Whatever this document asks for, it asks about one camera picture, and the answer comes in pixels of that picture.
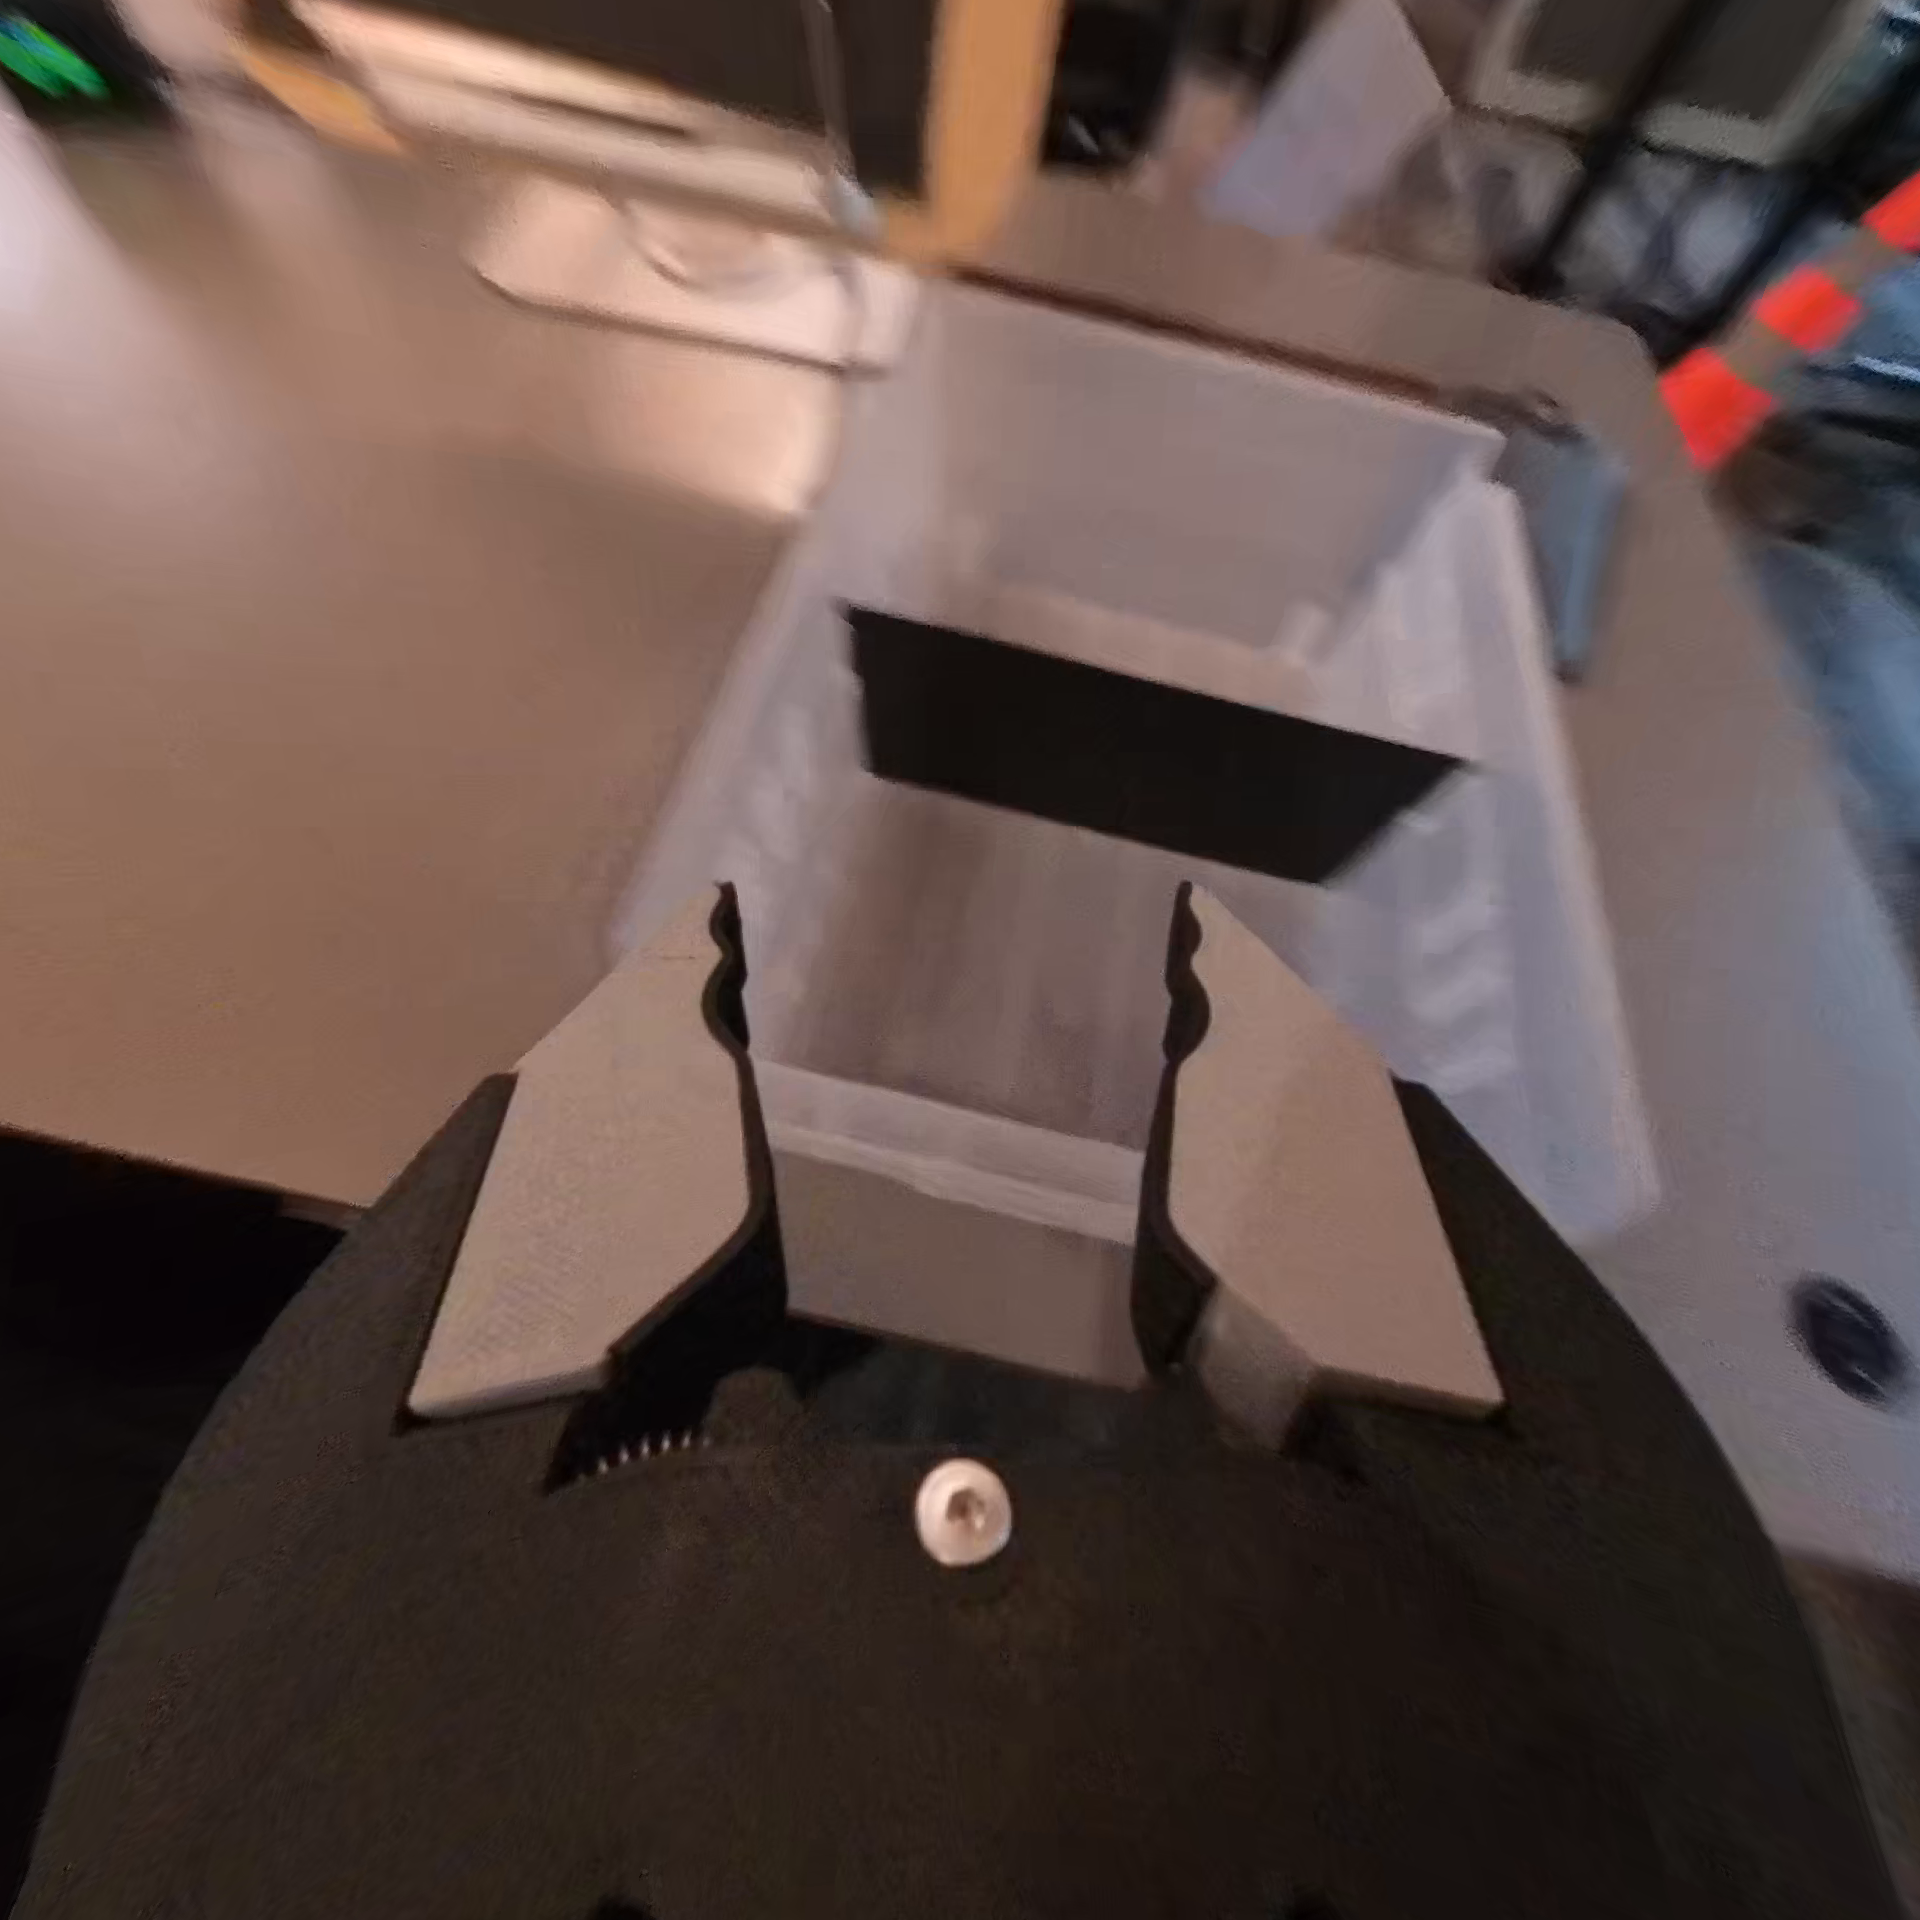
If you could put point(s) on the black bin divider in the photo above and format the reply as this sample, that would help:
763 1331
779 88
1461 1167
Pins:
1141 751

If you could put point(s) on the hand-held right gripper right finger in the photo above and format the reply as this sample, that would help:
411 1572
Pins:
1320 1200

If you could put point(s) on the clear plastic bin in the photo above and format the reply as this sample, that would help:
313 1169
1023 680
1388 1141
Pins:
1141 451

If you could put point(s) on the grey metal object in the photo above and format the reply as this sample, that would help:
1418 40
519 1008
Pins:
1568 525

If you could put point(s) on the black smartwatch green display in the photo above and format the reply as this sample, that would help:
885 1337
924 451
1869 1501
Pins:
52 60

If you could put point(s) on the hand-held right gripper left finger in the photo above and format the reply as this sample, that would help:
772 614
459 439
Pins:
599 1200

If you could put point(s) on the red striped barrier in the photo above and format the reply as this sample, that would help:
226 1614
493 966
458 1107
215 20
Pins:
1786 317

